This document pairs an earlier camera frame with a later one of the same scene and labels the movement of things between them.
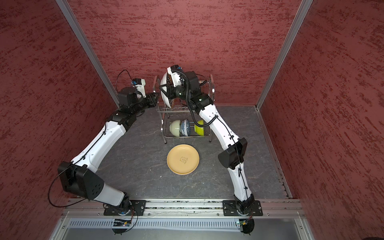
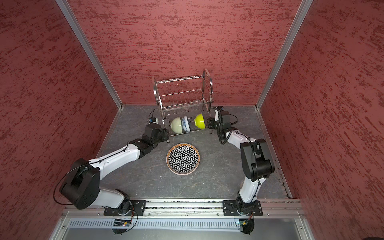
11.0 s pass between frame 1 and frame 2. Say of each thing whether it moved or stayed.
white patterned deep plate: moved
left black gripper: moved
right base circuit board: stayed
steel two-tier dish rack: stayed
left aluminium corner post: stayed
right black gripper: moved
